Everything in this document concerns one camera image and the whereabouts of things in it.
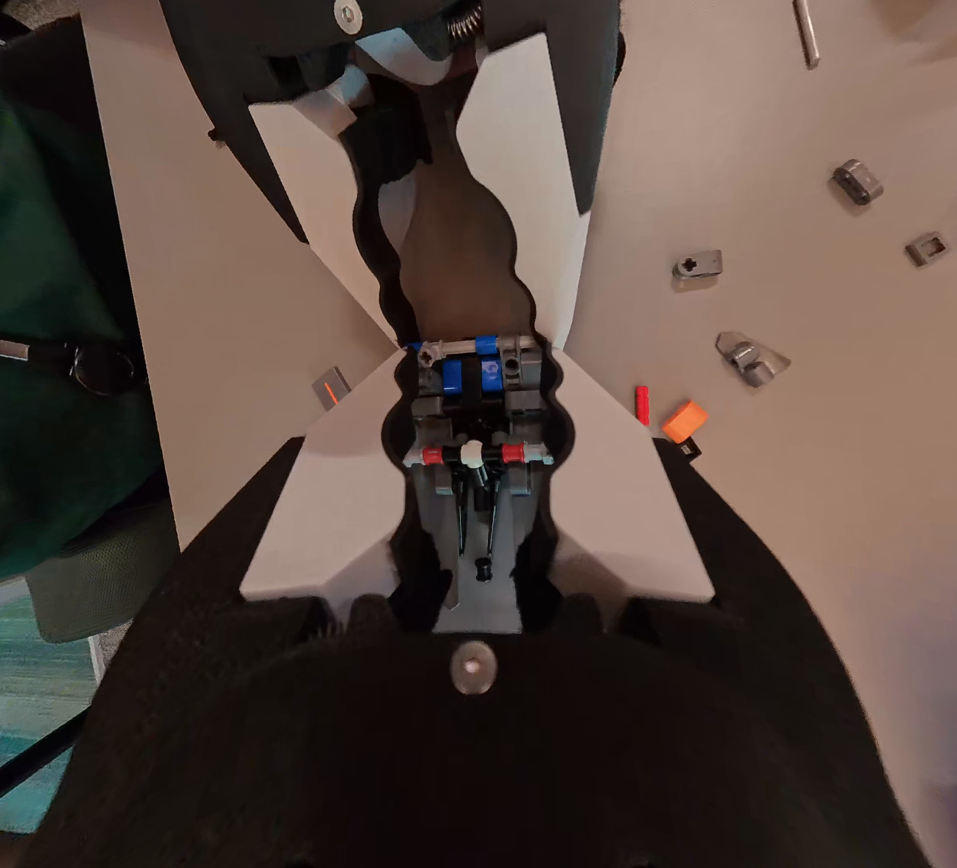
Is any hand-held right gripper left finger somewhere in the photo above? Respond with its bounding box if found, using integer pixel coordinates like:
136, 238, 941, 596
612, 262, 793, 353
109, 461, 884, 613
239, 348, 432, 633

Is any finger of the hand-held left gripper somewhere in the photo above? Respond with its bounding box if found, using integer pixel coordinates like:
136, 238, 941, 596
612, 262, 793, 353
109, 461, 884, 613
455, 32, 593, 347
248, 90, 420, 350

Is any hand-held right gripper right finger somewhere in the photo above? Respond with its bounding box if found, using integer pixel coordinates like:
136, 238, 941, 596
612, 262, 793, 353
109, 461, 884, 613
514, 343, 717, 633

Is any dark grey lego wing assembly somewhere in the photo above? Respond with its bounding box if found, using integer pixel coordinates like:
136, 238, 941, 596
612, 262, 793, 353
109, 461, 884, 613
404, 333, 558, 611

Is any grey angled lego piece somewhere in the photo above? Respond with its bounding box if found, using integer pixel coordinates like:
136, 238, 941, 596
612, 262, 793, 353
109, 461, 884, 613
715, 330, 793, 389

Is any grey lego axle connector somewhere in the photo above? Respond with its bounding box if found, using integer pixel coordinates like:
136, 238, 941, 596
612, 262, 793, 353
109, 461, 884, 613
670, 249, 725, 284

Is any light grey lego axle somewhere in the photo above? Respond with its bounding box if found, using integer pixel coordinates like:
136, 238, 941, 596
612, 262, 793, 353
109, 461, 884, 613
792, 0, 822, 71

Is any grey curved lego piece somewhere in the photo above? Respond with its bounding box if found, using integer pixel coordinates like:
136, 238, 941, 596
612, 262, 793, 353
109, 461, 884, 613
830, 158, 885, 206

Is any grey square lego piece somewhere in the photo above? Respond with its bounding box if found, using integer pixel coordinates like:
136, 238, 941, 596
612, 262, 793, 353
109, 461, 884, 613
905, 231, 950, 269

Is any grey tile with orange stripe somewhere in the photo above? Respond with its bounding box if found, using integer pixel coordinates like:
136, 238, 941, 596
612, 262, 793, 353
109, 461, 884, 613
312, 364, 353, 412

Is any dark office chair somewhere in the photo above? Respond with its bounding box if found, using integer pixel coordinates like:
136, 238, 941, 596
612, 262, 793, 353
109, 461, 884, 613
26, 502, 182, 646

